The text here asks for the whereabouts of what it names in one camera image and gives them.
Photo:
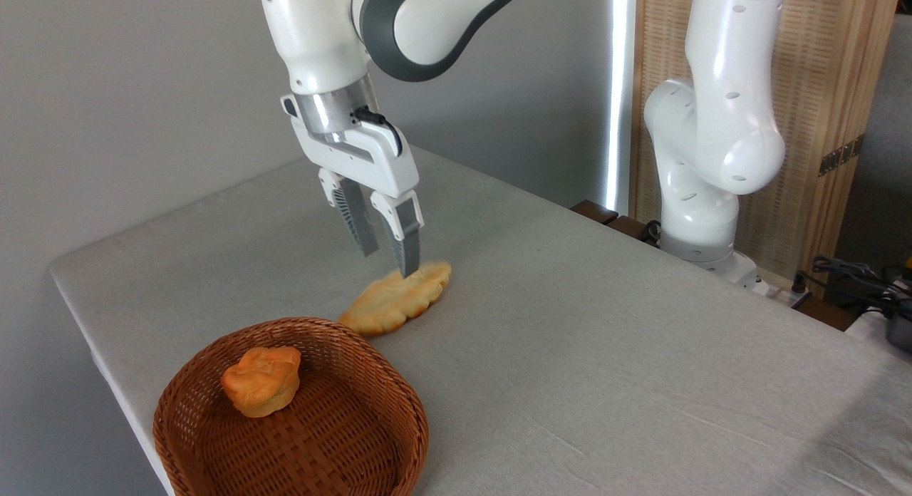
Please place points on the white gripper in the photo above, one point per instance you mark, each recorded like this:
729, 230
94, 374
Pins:
370, 164

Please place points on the long braided bread loaf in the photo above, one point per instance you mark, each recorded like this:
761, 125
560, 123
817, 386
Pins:
392, 300

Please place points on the white Franka Panda arm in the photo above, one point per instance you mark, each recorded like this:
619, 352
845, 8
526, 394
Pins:
712, 125

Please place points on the small round bread roll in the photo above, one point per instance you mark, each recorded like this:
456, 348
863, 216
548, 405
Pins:
262, 382

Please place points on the dark brown wooden block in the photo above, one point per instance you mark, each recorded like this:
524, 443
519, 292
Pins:
630, 229
595, 211

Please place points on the brown wicker basket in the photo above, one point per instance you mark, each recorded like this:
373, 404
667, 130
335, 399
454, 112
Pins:
342, 439

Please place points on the grey tablecloth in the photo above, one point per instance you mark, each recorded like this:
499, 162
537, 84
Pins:
605, 353

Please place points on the white power strip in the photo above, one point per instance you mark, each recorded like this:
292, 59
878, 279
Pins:
780, 291

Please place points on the brass screen hinge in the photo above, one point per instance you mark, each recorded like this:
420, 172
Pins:
841, 155

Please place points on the wooden bamboo folding screen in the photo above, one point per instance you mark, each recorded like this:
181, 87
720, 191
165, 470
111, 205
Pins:
819, 68

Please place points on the dark grey pot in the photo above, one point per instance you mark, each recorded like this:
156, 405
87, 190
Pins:
900, 333

